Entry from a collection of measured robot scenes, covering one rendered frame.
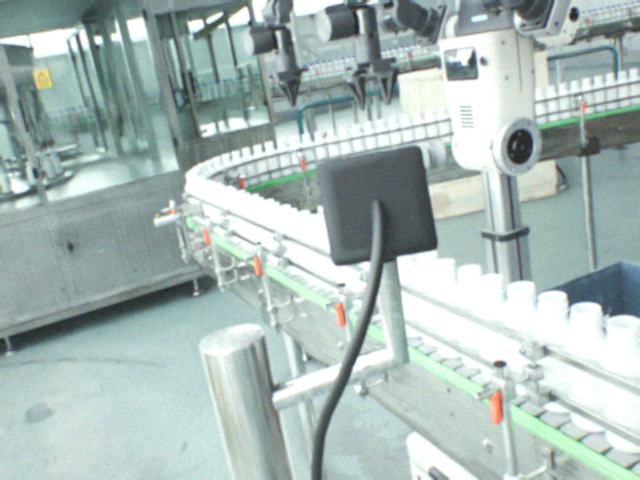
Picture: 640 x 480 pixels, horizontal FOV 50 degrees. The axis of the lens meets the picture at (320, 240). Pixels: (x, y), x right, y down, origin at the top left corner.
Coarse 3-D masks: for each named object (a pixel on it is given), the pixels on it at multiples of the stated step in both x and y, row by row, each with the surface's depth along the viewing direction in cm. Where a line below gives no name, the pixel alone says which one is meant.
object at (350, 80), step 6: (354, 72) 147; (360, 72) 147; (366, 72) 148; (348, 78) 145; (354, 78) 143; (360, 78) 142; (348, 84) 147; (354, 84) 148; (360, 84) 143; (354, 90) 147; (360, 90) 144; (354, 96) 148; (360, 96) 145; (360, 102) 147; (360, 108) 148
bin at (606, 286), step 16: (592, 272) 155; (608, 272) 157; (624, 272) 158; (560, 288) 151; (576, 288) 153; (592, 288) 155; (608, 288) 158; (624, 288) 159; (608, 304) 159; (624, 304) 161
